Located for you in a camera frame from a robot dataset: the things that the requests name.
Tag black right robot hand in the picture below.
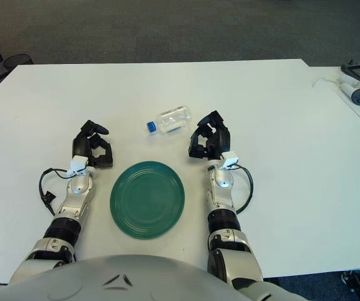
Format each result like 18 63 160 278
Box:
187 110 233 162

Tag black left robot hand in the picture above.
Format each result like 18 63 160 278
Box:
71 120 114 169

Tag clear bottle with blue cap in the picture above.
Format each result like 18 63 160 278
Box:
146 105 193 135

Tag green ribbed plate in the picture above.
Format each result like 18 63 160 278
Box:
109 161 186 241

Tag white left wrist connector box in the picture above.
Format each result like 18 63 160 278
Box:
70 156 90 172

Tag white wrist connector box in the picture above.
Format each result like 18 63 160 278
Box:
221 151 240 169
70 156 90 172

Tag white right wrist connector box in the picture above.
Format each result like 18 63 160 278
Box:
221 151 240 169

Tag silver robot torso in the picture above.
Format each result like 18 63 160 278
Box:
0 254 309 301

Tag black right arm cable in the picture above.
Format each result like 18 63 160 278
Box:
230 164 253 216

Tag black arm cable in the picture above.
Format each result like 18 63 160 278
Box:
230 164 253 216
38 168 74 217

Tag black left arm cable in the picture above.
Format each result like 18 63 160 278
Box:
38 168 74 217

